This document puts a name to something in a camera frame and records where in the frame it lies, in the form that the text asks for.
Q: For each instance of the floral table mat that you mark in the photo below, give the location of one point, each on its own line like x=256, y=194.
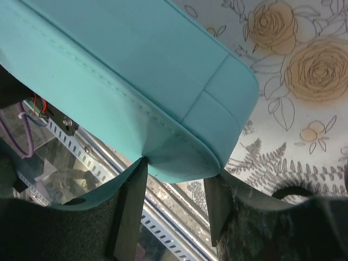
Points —
x=297, y=133

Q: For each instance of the aluminium rail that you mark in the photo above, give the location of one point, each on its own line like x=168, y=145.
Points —
x=173, y=215

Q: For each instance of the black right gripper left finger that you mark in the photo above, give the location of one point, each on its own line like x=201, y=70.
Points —
x=102, y=224

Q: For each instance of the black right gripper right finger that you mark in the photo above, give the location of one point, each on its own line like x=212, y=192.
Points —
x=246, y=224

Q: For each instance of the teal jewelry box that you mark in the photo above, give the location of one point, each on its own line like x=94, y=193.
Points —
x=141, y=76

